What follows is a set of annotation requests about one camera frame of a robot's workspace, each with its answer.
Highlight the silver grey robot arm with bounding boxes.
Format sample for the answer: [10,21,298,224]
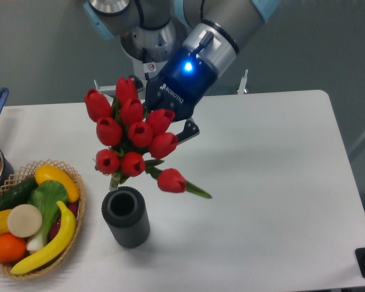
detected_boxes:
[83,1,279,142]

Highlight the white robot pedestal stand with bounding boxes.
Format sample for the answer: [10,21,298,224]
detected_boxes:
[133,43,238,100]

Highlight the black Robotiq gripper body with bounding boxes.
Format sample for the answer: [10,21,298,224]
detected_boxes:
[145,47,218,122]

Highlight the beige round disc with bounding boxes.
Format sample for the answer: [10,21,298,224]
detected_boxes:
[7,204,43,238]

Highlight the dark red vegetable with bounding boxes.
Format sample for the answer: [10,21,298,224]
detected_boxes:
[48,203,78,242]

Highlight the green bok choy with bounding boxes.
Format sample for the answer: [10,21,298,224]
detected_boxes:
[27,180,68,253]

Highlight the red tulip bouquet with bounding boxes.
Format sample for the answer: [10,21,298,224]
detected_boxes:
[84,78,211,199]

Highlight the yellow squash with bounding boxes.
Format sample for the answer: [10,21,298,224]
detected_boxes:
[34,165,80,203]

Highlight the woven wicker basket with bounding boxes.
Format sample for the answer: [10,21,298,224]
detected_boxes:
[0,159,86,280]

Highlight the dark grey ribbed vase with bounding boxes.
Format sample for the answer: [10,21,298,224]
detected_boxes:
[102,186,150,248]

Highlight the yellow banana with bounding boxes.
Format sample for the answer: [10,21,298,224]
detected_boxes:
[10,201,76,276]

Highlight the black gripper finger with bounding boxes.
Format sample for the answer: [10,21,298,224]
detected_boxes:
[128,75,145,95]
[176,119,200,144]

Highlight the green cucumber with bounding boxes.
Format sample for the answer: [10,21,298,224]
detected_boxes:
[0,177,38,211]

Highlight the orange fruit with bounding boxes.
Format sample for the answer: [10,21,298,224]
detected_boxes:
[0,233,26,263]

